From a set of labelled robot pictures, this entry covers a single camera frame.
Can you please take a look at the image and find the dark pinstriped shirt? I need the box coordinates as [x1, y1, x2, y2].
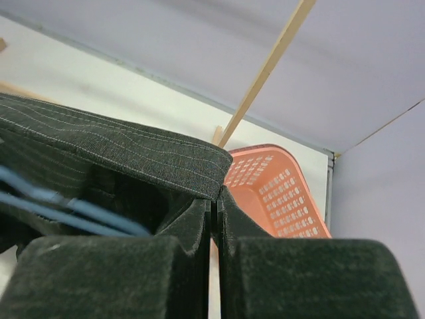
[1, 94, 232, 250]

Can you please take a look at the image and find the light blue wire hanger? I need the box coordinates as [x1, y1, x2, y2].
[1, 166, 151, 237]

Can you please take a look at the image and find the wooden clothes rack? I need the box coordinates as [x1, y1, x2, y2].
[1, 1, 316, 148]

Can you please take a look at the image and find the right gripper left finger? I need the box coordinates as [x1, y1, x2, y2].
[1, 199, 211, 318]

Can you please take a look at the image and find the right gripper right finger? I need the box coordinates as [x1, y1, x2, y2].
[214, 188, 419, 318]

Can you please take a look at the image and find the pink plastic basket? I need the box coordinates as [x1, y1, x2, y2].
[224, 144, 331, 239]

